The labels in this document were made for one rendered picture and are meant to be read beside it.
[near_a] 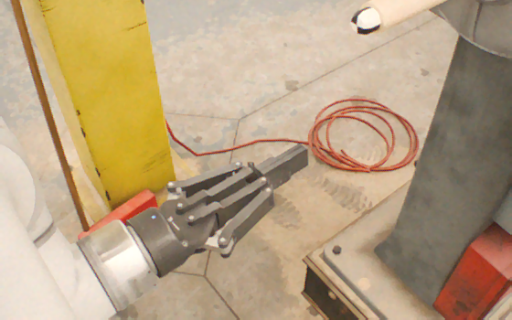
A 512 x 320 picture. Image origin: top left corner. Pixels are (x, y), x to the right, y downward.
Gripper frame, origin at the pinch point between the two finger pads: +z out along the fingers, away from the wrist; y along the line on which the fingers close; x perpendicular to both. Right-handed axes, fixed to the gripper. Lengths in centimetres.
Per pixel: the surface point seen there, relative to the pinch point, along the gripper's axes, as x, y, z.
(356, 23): 21.5, 8.4, 3.7
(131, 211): -79, -86, -2
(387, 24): 21.2, 10.1, 6.2
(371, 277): -72, -13, 35
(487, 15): 14.7, 9.0, 27.1
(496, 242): -43, 12, 46
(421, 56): -89, -93, 157
